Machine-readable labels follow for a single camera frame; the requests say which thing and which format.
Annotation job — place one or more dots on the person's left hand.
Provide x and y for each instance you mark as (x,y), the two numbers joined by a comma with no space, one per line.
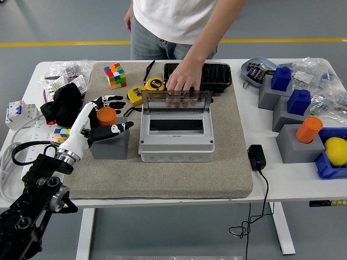
(184,78)

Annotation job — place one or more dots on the person's right hand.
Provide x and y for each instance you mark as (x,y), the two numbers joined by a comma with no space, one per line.
(128,23)

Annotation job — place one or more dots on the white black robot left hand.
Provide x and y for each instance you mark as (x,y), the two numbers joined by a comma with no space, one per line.
(78,135)

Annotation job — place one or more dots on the orange cylinder battery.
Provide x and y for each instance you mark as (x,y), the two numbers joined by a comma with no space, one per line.
(309,131)
(107,117)

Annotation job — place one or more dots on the person's right forearm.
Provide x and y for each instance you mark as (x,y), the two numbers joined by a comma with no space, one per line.
(130,8)

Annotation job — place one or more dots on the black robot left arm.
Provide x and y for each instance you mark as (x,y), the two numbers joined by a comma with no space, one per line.
(35,173)

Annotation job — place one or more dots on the person's left forearm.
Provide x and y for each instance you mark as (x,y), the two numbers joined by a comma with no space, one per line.
(208,40)

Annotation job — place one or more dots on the small colourful puzzle cube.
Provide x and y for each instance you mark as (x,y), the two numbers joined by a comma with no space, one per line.
(61,134)

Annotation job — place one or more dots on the yellow tape measure marked 5m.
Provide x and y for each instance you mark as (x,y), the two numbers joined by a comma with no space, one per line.
(154,84)

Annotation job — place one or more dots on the black glossy plastic tray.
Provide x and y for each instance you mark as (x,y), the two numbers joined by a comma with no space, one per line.
(217,75)

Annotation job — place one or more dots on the black cloth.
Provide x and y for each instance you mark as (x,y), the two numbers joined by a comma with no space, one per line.
(63,105)

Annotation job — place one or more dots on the white power strip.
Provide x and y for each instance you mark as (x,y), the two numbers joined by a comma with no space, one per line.
(43,132)

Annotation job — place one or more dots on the grey block with round hole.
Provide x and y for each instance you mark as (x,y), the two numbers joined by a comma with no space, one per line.
(114,149)

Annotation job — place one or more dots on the person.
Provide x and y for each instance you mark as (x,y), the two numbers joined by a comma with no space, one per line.
(168,19)

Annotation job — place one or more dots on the yellow tape measure plain label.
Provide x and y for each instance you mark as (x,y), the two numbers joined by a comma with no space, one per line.
(135,94)

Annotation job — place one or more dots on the white printed packet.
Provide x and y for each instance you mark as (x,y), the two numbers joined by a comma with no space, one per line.
(78,82)

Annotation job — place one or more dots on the large colourful puzzle cube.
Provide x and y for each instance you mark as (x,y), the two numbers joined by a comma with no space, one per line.
(115,75)

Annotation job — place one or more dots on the white circuit breaker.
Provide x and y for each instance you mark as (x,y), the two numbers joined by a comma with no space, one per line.
(19,113)

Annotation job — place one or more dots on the clear bag of small parts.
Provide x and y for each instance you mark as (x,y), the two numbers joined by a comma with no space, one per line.
(69,69)

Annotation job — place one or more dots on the purple packets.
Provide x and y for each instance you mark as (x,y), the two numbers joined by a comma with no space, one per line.
(254,71)

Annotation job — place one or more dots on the blue-grey bowl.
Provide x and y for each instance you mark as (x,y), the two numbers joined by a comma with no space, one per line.
(267,61)

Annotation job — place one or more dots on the grey block holder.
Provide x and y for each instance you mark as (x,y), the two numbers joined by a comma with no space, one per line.
(282,119)
(295,151)
(268,98)

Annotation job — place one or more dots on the grey-brown fabric mat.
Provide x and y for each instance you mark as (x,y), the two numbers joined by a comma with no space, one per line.
(162,178)

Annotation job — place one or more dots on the blue plastic piece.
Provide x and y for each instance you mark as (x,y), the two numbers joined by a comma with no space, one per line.
(298,104)
(281,80)

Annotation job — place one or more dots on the white table leg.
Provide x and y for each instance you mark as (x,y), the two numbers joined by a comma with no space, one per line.
(283,233)
(85,235)

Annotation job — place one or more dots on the black power adapter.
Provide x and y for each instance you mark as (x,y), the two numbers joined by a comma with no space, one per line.
(257,158)

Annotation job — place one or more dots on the clear bags of components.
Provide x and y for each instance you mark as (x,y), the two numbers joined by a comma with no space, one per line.
(322,73)

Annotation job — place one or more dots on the yellow lemon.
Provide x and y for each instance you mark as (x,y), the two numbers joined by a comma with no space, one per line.
(337,151)

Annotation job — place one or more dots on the blue plastic bin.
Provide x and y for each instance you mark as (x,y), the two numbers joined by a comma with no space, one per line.
(328,170)

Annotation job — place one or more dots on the black table control panel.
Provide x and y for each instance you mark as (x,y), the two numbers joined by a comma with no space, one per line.
(320,203)

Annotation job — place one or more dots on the black plastic bracket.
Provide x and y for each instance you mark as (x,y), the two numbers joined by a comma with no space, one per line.
(195,89)

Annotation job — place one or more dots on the grey plastic enclosure box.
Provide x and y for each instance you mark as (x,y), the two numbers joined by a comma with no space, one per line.
(176,151)

